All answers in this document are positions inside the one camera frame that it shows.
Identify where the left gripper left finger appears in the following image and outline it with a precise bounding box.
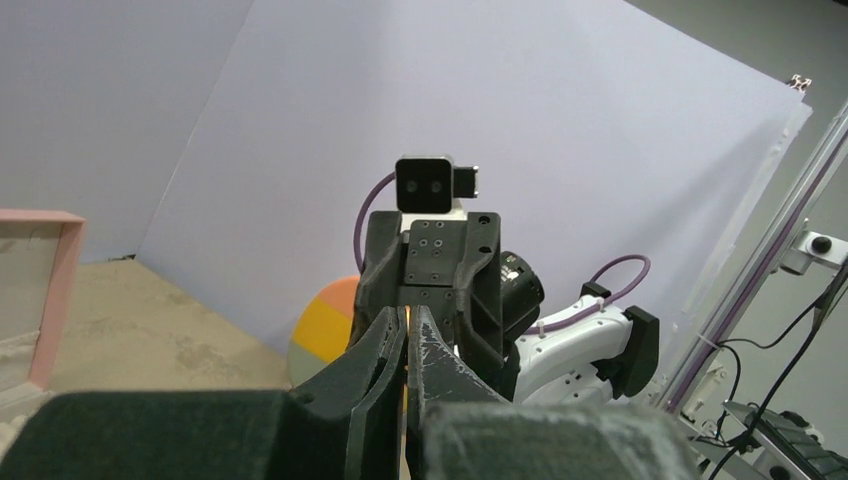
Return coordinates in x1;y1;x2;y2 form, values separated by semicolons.
1;308;406;479

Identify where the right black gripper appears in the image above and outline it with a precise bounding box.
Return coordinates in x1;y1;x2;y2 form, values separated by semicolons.
349;211;520;400

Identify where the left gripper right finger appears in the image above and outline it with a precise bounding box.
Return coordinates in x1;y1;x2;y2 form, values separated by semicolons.
405;306;699;479

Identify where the pink jewelry box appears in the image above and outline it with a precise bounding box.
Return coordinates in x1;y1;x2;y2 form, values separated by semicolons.
1;209;86;435

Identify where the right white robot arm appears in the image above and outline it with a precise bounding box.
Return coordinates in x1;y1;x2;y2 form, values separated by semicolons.
350;211;660;404

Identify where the white cylinder orange lid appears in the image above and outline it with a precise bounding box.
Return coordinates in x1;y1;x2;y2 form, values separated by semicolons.
287;276;359;387

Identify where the black keyboard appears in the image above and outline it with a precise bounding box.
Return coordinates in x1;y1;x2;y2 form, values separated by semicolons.
722;410;847;480

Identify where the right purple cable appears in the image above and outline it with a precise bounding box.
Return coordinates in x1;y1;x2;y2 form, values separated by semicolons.
353;172;653;336

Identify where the aluminium frame post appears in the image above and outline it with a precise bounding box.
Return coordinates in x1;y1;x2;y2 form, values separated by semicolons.
650;105;847;414

